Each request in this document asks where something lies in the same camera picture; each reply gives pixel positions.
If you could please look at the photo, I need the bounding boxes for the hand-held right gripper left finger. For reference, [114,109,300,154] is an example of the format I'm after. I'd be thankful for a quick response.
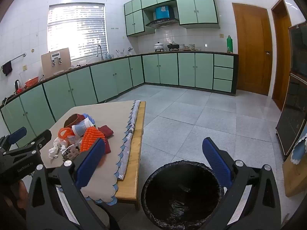
[26,138,120,230]

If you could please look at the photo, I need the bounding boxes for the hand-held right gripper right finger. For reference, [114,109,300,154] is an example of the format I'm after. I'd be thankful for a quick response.
[202,137,282,230]

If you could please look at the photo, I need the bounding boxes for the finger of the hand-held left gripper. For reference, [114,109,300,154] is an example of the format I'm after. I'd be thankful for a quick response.
[0,127,27,149]
[5,129,52,155]

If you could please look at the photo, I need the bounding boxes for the white tissue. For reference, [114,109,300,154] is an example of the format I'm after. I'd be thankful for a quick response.
[49,138,69,160]

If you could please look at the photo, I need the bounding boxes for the orange plastic ring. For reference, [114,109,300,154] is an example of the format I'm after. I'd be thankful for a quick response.
[58,128,73,140]

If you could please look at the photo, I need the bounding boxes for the small printed carton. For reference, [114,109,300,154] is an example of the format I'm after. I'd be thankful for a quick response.
[61,145,81,161]

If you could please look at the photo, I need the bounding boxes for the orange foam net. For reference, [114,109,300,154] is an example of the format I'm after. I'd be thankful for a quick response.
[80,127,106,152]

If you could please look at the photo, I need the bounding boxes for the clear plastic wrapper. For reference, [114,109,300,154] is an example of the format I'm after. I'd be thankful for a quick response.
[67,135,83,148]

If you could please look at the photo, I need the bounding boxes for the dark red cloth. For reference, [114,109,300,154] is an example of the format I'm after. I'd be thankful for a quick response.
[98,125,114,138]

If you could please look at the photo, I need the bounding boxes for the white blue paper cup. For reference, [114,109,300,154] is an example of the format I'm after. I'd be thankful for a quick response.
[71,119,94,137]

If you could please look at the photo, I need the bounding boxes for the red brown snack packet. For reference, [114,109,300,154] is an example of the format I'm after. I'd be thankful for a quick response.
[64,114,87,128]

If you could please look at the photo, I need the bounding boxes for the blue plastic bag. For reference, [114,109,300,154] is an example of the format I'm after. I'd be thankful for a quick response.
[82,113,96,125]

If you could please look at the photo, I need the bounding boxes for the round bin with black bag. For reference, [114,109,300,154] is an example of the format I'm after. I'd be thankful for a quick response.
[141,160,227,230]

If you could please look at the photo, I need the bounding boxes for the person's left hand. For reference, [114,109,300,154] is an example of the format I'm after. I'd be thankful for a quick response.
[14,180,29,211]

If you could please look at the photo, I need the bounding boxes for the grey patterned cloth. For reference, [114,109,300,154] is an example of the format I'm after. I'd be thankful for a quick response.
[116,100,142,180]

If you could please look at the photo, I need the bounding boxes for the beige scalloped tablecloth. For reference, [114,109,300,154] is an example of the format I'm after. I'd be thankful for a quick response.
[40,100,136,205]

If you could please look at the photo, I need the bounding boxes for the orange basin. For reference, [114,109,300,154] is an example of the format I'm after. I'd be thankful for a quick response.
[25,77,39,88]

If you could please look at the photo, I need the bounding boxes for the dark towel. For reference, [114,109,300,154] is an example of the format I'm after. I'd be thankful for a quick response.
[2,61,13,76]

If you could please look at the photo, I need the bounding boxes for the cardboard box with white label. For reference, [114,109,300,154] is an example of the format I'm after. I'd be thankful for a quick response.
[41,47,72,76]

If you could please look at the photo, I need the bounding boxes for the plain cardboard box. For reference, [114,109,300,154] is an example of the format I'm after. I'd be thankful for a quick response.
[282,153,307,198]

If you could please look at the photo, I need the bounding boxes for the blue scalloped cloth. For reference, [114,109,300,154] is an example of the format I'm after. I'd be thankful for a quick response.
[290,125,307,164]

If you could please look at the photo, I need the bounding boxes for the black glass cabinet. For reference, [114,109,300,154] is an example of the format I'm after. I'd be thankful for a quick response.
[275,24,307,156]

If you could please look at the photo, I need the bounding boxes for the green base cabinets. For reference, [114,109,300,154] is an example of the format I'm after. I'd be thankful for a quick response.
[0,53,239,146]

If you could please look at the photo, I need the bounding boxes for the window blind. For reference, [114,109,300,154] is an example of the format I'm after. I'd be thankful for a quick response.
[47,3,109,61]

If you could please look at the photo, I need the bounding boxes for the wooden door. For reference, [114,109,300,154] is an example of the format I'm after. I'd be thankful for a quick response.
[232,2,272,96]
[271,0,292,111]

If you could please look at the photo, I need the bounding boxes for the green bottle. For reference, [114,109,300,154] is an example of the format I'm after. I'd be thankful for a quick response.
[226,35,234,53]

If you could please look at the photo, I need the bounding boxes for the range hood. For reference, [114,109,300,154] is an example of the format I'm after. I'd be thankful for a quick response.
[145,18,180,28]

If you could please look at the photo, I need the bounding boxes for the blue box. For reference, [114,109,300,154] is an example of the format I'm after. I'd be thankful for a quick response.
[155,5,174,20]

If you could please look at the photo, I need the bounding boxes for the metal towel rail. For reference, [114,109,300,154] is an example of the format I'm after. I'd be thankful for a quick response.
[1,53,26,69]

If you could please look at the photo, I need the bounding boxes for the green wall cabinets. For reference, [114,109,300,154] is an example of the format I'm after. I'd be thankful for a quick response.
[124,0,220,37]

